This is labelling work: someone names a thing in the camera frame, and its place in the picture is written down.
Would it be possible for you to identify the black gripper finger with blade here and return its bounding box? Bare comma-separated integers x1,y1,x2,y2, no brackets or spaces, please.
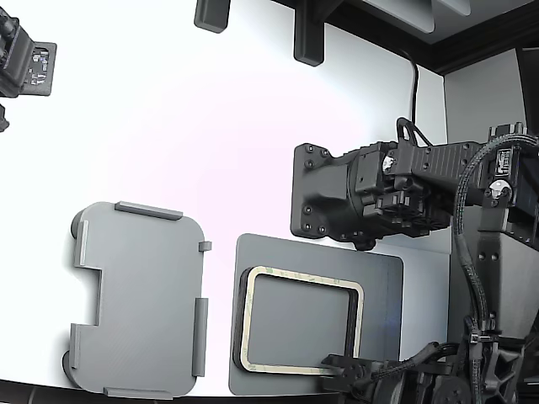
321,354,353,380

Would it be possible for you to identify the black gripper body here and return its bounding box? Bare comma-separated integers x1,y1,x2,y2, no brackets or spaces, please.
340,364,426,404

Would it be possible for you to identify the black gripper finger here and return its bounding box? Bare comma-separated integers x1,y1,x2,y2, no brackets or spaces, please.
351,357,376,384

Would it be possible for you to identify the beige adhesive liner frame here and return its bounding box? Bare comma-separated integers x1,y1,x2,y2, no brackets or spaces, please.
238,265,364,376

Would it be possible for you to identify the gray 3D printed tray box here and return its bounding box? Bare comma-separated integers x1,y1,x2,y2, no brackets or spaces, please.
61,200,213,400

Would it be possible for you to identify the dark flat panel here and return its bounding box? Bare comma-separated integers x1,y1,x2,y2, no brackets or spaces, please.
516,46,539,127

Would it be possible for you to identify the black table border ledge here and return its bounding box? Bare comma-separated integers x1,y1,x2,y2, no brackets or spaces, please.
269,0,539,77

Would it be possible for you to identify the gray slanted panel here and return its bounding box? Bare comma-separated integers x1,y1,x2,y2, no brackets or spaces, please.
361,0,437,35

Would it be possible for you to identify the short braided black cable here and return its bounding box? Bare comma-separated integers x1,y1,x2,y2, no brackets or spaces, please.
368,341,460,385

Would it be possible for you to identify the gray flat base plate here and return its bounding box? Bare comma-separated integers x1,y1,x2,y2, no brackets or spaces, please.
228,233,405,396

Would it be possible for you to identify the long braided black cable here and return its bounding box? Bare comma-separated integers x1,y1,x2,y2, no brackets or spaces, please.
453,134,539,338

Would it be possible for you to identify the thin black cable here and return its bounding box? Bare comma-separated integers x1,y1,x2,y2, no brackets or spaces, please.
398,48,420,127

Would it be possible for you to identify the long black bracket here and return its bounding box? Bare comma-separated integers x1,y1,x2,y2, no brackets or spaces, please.
293,0,326,67

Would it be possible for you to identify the short black bracket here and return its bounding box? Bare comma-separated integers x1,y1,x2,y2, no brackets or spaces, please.
193,0,232,34

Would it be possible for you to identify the black camera module with board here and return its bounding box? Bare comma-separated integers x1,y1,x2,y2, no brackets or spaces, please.
0,0,58,98

